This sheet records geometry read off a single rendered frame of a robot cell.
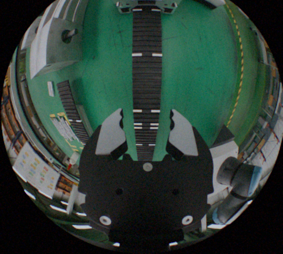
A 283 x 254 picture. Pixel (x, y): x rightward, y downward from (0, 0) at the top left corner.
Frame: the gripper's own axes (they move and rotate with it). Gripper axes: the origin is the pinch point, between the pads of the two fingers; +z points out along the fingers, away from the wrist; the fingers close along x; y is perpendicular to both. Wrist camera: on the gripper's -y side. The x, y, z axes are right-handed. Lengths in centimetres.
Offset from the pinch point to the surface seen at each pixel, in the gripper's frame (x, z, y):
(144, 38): -0.4, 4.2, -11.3
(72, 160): -37.4, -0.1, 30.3
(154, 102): 1.4, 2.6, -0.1
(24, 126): -157, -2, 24
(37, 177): -269, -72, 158
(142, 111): -0.8, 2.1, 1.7
